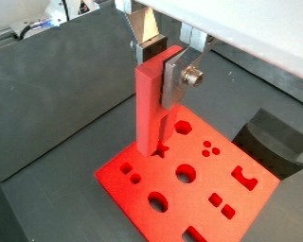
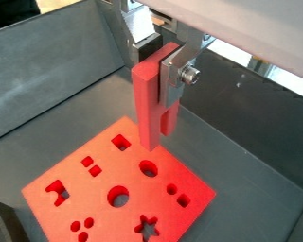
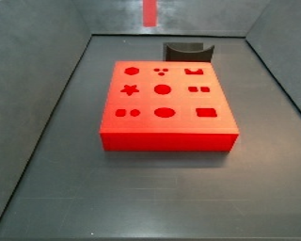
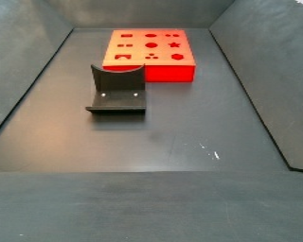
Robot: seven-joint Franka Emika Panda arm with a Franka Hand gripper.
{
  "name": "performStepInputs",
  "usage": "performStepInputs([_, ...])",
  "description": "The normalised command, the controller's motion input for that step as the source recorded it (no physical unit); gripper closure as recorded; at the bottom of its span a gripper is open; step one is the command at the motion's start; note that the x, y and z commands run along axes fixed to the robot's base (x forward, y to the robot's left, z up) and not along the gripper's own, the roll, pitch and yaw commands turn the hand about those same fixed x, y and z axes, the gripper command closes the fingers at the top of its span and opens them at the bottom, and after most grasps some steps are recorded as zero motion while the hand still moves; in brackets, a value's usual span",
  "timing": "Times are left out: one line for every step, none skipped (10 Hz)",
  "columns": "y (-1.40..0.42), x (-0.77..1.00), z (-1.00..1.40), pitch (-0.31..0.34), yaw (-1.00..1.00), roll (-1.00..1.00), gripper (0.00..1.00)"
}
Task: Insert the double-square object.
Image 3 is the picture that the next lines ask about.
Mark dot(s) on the red shape-sorter block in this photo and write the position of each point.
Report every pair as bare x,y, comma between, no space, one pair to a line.
166,106

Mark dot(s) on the black curved holder bracket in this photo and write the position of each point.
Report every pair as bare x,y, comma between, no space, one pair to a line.
186,52

